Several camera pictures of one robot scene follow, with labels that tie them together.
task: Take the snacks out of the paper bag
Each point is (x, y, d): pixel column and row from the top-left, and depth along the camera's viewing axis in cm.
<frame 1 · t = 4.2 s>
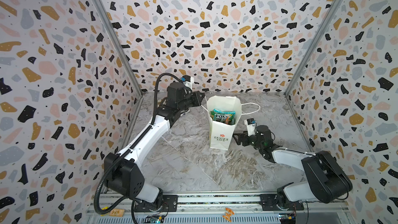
left hand: (206, 93, 75), fingers closed
right hand: (239, 133, 90), fingers open
white paper bag: (221, 134, 81), point 18 cm above the table
green teal snack packet: (225, 117, 94), point 14 cm above the table

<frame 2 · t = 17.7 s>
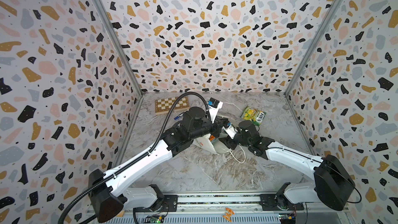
left hand: (230, 120, 65), fingers closed
right hand: (223, 135, 83), fingers open
white paper bag: (216, 145, 85), point 10 cm above the table
orange snack packet: (211, 138, 88), point 10 cm above the table
yellow green snack packet: (253, 115, 108), point 3 cm above the table
wooden chessboard: (164, 106, 112), point 4 cm above the table
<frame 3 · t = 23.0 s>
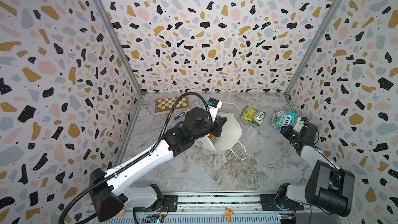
left hand: (229, 119, 66), fingers closed
right hand: (283, 125, 89), fingers closed
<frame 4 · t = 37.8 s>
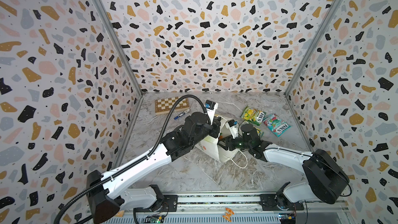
left hand: (223, 118, 67), fingers closed
right hand: (219, 141, 83), fingers open
green teal snack packet: (278, 126, 102), point 3 cm above the table
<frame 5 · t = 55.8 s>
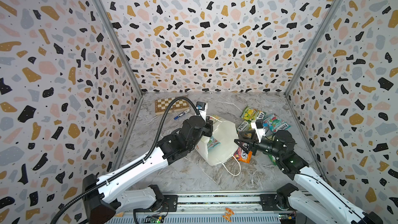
left hand: (211, 116, 69), fingers closed
right hand: (239, 138, 70), fingers open
white paper bag: (226, 132, 92), point 9 cm above the table
teal snack packet: (212, 143, 89), point 7 cm above the table
